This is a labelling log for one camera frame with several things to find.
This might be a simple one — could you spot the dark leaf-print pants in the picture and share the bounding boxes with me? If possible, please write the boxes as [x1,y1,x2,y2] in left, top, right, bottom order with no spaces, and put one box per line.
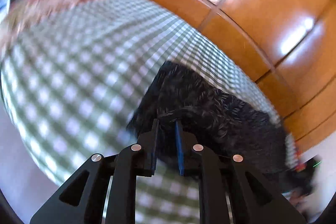
[127,61,315,195]

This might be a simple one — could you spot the red plaid blanket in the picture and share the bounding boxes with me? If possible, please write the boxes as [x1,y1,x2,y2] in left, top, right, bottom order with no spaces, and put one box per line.
[294,147,306,172]

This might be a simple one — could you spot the green white checkered bedsheet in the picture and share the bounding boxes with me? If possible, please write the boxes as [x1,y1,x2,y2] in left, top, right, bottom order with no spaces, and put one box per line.
[0,0,299,224]

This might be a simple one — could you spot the orange wooden wardrobe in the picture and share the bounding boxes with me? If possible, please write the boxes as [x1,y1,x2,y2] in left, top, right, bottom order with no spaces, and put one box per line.
[154,0,335,151]

